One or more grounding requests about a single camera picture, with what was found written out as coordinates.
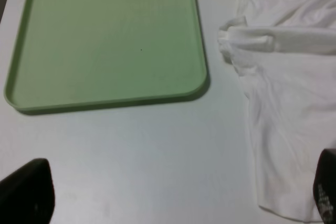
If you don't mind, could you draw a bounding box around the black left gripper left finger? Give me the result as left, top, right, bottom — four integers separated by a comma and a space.
1, 158, 55, 223

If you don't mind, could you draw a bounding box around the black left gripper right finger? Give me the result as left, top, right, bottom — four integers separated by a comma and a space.
313, 148, 336, 223

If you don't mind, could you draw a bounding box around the white short sleeve shirt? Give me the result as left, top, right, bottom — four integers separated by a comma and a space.
218, 0, 335, 223

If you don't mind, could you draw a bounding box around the green plastic tray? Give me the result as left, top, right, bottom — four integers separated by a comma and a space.
4, 0, 208, 113

